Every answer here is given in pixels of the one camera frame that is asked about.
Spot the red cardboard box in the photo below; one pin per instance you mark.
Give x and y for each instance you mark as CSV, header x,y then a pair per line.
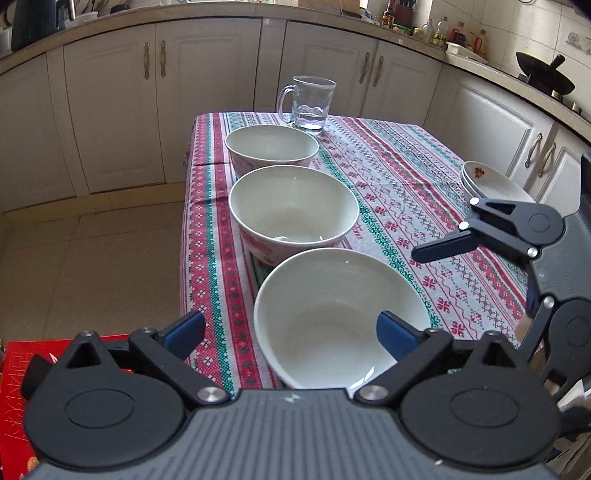
x,y
14,415

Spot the gas stove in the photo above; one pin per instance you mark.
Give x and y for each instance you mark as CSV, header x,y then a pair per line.
x,y
565,99

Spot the dark red knife block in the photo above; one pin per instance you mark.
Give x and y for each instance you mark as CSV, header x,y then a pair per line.
x,y
405,14

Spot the beige kitchen countertop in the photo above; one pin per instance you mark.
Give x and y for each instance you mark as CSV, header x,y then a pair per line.
x,y
207,14

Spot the dark blue air fryer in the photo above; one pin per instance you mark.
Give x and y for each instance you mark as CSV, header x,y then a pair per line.
x,y
32,25

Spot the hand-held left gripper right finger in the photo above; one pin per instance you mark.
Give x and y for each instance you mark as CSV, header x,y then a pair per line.
x,y
395,332

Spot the green label oil bottle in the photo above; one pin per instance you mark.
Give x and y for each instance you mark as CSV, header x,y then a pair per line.
x,y
441,36

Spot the dark sauce bottle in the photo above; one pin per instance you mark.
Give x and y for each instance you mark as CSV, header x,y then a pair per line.
x,y
389,19

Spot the patterned red green tablecloth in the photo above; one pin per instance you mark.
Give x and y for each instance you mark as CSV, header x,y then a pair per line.
x,y
392,184

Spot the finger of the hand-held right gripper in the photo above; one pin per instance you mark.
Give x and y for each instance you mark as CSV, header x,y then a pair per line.
x,y
443,247
538,330

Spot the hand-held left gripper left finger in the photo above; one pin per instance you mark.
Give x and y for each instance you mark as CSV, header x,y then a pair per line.
x,y
187,330

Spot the clear glass mug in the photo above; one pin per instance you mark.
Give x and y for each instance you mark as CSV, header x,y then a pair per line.
x,y
314,106

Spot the orange sauce bottle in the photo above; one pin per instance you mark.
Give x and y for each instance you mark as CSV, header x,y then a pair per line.
x,y
482,42

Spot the white floral bowl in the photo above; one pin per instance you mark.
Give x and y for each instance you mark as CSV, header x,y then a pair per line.
x,y
323,323
286,207
272,143

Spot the red bottle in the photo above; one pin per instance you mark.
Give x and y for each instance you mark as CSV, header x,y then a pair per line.
x,y
457,37

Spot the black wok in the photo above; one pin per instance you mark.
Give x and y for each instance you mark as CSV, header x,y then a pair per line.
x,y
542,74

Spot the clear glass bottle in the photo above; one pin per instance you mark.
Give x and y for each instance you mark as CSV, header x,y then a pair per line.
x,y
429,34

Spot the green package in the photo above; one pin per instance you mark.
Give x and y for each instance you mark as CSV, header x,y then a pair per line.
x,y
405,29

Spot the white kitchen cabinets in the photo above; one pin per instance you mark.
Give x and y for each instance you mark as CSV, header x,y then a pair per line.
x,y
207,92

